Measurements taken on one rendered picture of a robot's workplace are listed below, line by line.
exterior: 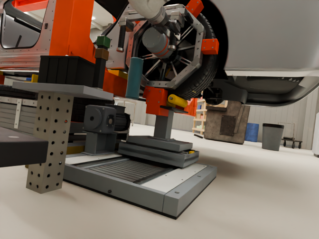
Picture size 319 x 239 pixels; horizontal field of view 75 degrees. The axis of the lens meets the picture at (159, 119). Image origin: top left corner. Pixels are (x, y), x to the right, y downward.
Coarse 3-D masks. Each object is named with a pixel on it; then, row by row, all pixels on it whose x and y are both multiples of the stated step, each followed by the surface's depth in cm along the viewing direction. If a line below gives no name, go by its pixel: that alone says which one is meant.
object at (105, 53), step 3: (96, 48) 81; (99, 48) 80; (102, 48) 80; (96, 51) 81; (99, 51) 80; (102, 51) 79; (105, 51) 81; (108, 51) 82; (96, 54) 80; (99, 54) 80; (102, 54) 79; (105, 54) 81; (108, 54) 82; (96, 57) 80; (99, 57) 80; (102, 57) 80; (105, 57) 81
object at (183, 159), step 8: (120, 144) 149; (128, 144) 146; (136, 144) 151; (120, 152) 148; (128, 152) 145; (136, 152) 143; (144, 152) 140; (152, 152) 137; (160, 152) 135; (168, 152) 133; (176, 152) 137; (184, 152) 135; (192, 152) 143; (152, 160) 137; (160, 160) 134; (168, 160) 132; (176, 160) 130; (184, 160) 128; (192, 160) 145
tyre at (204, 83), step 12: (204, 24) 134; (204, 60) 133; (216, 60) 142; (204, 72) 133; (180, 84) 139; (192, 84) 135; (204, 84) 145; (168, 96) 142; (180, 96) 144; (192, 96) 154
